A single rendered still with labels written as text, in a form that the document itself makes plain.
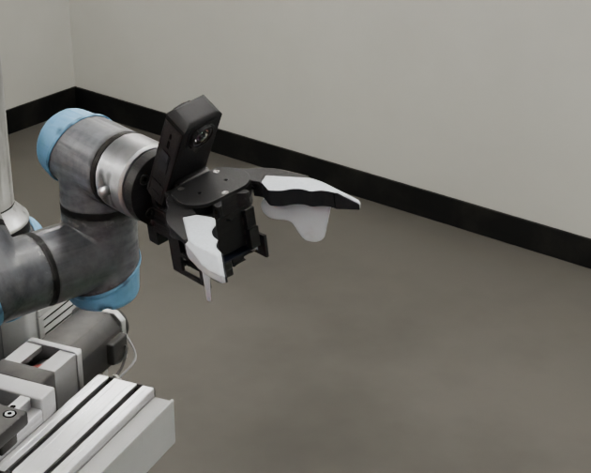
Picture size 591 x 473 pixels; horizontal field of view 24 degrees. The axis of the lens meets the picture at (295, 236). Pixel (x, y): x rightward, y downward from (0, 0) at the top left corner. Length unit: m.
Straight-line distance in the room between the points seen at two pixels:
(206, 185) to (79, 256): 0.19
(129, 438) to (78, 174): 0.57
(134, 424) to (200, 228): 0.71
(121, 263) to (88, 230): 0.05
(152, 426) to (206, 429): 2.11
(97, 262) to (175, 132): 0.23
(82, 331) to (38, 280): 0.65
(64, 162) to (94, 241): 0.08
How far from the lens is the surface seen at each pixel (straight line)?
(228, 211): 1.18
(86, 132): 1.31
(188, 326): 4.45
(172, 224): 1.15
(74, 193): 1.33
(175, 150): 1.17
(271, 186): 1.19
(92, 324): 1.97
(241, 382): 4.14
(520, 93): 4.84
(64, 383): 1.89
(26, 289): 1.31
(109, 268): 1.35
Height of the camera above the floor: 2.15
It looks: 25 degrees down
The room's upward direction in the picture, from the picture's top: straight up
